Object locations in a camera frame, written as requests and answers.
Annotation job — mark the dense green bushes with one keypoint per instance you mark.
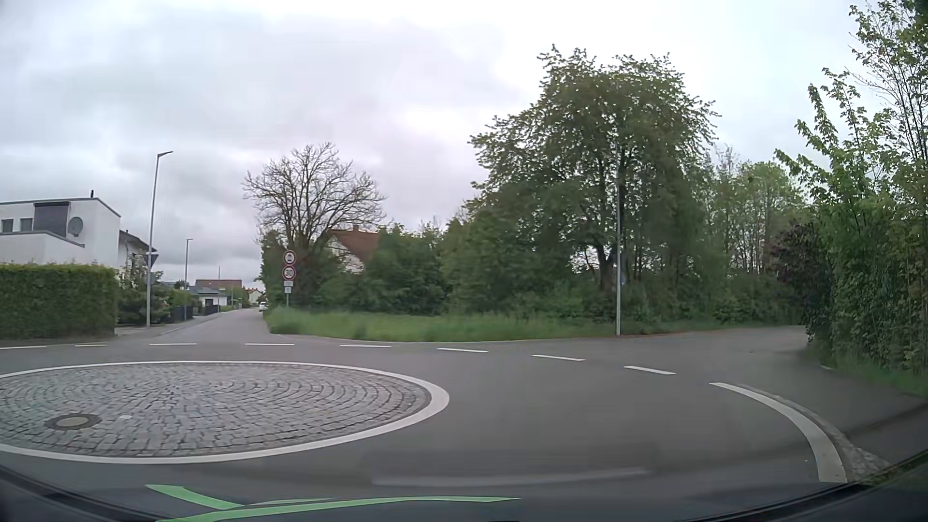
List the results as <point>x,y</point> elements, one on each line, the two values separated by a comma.
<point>406,275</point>

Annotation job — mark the low white building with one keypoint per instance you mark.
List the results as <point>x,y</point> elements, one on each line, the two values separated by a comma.
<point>210,296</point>

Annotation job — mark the bare leafless tree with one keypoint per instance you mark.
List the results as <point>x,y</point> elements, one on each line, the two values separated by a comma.
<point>312,196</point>

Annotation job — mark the road markings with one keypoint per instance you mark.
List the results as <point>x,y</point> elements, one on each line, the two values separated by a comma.
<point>812,435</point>

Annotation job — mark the grey asphalt road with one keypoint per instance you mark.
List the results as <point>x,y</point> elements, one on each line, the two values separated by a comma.
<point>580,413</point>

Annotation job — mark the row of green trees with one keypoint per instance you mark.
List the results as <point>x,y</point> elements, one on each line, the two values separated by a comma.
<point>747,217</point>

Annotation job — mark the tall grey lamp post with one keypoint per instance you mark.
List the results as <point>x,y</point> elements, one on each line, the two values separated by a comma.
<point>151,239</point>

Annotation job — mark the round cobbled traffic island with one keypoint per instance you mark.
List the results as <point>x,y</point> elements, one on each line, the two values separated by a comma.
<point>203,406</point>

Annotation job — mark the house with red roof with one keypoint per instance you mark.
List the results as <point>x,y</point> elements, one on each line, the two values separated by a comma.
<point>355,246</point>

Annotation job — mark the triangular road sign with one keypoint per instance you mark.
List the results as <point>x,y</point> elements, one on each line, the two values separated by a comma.
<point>151,258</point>

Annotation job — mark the large leafy green tree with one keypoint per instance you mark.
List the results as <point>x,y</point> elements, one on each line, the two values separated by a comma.
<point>594,167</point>

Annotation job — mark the thin grey pole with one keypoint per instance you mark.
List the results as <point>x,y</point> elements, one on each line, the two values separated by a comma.
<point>618,254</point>

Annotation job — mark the tall green hedge with trees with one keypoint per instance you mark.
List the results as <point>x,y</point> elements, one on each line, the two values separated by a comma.
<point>870,239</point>

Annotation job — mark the round road signs on post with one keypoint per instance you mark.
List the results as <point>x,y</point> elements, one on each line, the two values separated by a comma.
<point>289,273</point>

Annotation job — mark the small grey lamp post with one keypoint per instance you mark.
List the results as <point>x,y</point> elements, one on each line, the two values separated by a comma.
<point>185,275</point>

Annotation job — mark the trimmed green hedge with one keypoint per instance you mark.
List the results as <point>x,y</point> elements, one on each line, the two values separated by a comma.
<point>58,299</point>

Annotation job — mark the white flat-roofed house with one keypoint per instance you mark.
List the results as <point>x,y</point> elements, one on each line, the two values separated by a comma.
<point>65,232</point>

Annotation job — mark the car's own bonnet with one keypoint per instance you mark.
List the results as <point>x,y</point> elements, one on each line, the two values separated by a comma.
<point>464,507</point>

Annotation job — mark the grass verge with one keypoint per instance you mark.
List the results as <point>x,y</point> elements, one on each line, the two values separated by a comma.
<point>435,326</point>

